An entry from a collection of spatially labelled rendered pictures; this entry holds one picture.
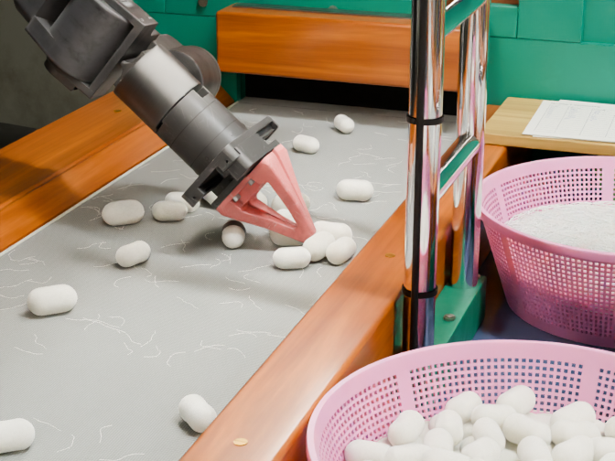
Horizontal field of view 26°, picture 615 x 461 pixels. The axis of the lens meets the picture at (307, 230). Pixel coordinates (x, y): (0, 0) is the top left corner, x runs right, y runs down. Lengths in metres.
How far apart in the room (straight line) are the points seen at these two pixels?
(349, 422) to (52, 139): 0.63
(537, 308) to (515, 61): 0.42
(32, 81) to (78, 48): 3.08
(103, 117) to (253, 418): 0.70
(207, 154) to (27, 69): 3.12
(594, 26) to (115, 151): 0.53
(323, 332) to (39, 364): 0.20
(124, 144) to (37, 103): 2.84
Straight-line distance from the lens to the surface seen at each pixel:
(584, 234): 1.23
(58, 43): 1.13
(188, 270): 1.09
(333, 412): 0.83
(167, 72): 1.11
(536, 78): 1.49
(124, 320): 1.01
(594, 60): 1.47
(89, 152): 1.33
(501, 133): 1.35
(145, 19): 1.13
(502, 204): 1.25
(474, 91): 1.07
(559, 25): 1.47
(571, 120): 1.40
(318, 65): 1.48
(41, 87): 4.18
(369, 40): 1.46
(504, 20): 1.48
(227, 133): 1.10
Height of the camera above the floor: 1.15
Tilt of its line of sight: 20 degrees down
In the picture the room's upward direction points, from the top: straight up
